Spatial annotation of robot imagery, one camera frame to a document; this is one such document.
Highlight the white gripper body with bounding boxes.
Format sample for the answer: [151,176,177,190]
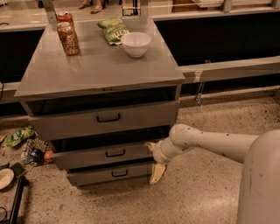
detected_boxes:
[151,140,172,165]

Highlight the grey drawer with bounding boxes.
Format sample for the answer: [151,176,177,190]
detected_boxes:
[66,159,158,187]
[52,138,160,172]
[29,101,179,140]

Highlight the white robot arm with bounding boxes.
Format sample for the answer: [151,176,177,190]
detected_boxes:
[147,124,280,224]

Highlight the grey bottom drawer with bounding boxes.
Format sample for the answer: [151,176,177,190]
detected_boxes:
[66,159,158,187]

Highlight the grey drawer cabinet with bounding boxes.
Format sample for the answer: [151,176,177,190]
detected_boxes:
[15,19,185,187]

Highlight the grey top drawer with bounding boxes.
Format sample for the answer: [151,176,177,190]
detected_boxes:
[29,101,179,140]

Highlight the orange fruit in basket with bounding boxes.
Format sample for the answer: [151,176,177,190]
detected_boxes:
[44,150,53,164]

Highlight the white bowl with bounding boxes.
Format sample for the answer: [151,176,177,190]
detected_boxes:
[121,32,151,58]

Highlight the blue can in basket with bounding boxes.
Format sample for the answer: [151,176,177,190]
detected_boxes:
[31,149,44,164]

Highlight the green chip bag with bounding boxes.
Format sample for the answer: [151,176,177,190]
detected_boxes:
[97,17,130,46]

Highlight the green snack bag on floor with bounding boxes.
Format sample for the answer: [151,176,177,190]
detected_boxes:
[4,125,34,147]

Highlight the green sponge on floor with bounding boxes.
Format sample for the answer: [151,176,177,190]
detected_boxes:
[11,163,26,178]

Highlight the gold soda can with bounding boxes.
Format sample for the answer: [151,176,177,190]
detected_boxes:
[57,22,80,56]

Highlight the black stand on floor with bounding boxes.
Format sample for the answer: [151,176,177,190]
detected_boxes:
[0,176,28,224]

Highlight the person's feet in sandals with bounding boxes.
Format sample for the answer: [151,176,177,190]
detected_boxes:
[78,0,103,14]

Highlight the white plate on floor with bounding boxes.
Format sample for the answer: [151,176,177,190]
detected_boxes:
[0,168,14,190]

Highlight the red soda can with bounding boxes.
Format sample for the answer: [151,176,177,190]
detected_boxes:
[57,11,74,27]

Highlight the wire basket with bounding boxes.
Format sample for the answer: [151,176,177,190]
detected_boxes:
[20,138,53,166]

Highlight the grey metal rail frame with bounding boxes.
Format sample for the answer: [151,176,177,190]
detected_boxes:
[0,0,280,117]

